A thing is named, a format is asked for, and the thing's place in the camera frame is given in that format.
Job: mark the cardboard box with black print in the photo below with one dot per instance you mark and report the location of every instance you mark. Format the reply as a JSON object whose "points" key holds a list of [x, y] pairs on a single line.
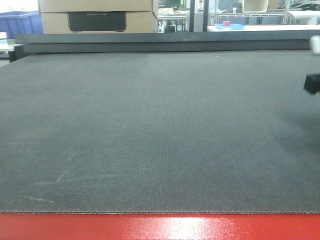
{"points": [[99, 22]]}

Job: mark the blue crate far left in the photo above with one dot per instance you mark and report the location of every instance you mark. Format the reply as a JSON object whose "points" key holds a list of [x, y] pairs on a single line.
{"points": [[20, 22]]}

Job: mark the red conveyor frame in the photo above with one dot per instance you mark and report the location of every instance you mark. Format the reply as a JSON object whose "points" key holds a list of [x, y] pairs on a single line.
{"points": [[45, 226]]}

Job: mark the upper cardboard box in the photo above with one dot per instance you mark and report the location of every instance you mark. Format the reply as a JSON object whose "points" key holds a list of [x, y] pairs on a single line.
{"points": [[59, 6]]}

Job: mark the dark grey conveyor belt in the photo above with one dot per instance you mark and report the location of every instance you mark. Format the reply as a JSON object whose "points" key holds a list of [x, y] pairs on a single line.
{"points": [[197, 132]]}

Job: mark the black vertical post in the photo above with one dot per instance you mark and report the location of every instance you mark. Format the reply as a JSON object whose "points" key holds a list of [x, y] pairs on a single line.
{"points": [[198, 16]]}

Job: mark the small red block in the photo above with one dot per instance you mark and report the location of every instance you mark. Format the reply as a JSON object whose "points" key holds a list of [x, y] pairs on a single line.
{"points": [[226, 23]]}

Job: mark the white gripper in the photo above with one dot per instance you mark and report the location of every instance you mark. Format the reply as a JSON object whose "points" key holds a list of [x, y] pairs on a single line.
{"points": [[312, 81]]}

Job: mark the small blue tray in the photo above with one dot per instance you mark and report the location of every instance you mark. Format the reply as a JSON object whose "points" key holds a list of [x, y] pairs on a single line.
{"points": [[232, 26]]}

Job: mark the dark conveyor far side rail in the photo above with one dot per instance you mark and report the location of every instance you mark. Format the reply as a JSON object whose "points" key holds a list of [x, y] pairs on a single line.
{"points": [[76, 43]]}

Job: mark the white background table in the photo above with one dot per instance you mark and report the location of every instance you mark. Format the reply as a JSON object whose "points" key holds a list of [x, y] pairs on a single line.
{"points": [[276, 27]]}

